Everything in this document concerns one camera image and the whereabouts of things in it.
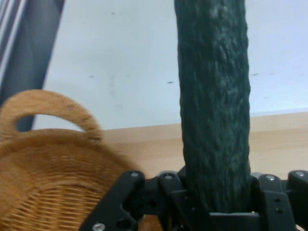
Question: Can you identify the woven wicker basket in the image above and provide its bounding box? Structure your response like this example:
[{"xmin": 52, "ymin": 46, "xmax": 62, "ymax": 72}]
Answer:
[{"xmin": 0, "ymin": 89, "xmax": 164, "ymax": 231}]

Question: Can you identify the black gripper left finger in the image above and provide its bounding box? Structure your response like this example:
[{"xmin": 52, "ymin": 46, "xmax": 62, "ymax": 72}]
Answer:
[{"xmin": 78, "ymin": 166, "xmax": 210, "ymax": 231}]

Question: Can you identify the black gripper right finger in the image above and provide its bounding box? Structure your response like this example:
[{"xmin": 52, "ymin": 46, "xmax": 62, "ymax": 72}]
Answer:
[{"xmin": 247, "ymin": 169, "xmax": 308, "ymax": 231}]

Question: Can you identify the dark green cucumber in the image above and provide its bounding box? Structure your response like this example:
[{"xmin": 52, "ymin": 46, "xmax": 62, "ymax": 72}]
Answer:
[{"xmin": 173, "ymin": 0, "xmax": 252, "ymax": 214}]

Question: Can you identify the grey metal frame post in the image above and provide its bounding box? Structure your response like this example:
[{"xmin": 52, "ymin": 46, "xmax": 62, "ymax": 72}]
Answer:
[{"xmin": 0, "ymin": 0, "xmax": 66, "ymax": 132}]

